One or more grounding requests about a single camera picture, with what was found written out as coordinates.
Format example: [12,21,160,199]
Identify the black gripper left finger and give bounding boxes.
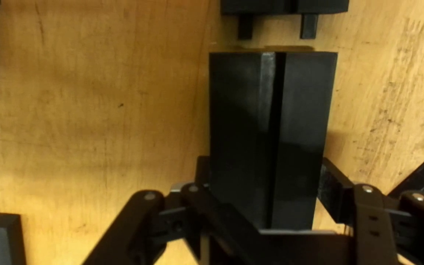
[82,155,263,265]

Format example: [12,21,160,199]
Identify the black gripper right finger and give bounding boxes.
[317,157,424,265]

